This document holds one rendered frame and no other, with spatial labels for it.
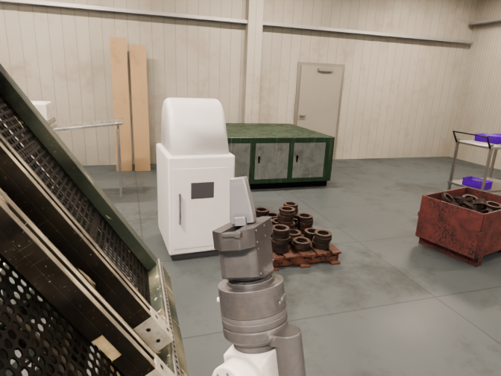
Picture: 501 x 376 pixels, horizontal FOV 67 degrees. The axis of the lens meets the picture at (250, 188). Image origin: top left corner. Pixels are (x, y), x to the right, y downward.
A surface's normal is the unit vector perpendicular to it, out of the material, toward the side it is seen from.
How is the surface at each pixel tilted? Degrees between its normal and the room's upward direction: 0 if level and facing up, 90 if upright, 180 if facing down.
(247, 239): 74
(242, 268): 80
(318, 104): 90
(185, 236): 90
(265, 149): 90
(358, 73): 90
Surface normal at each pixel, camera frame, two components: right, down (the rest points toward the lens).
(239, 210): -0.29, 0.07
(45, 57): 0.30, 0.28
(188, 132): 0.35, -0.04
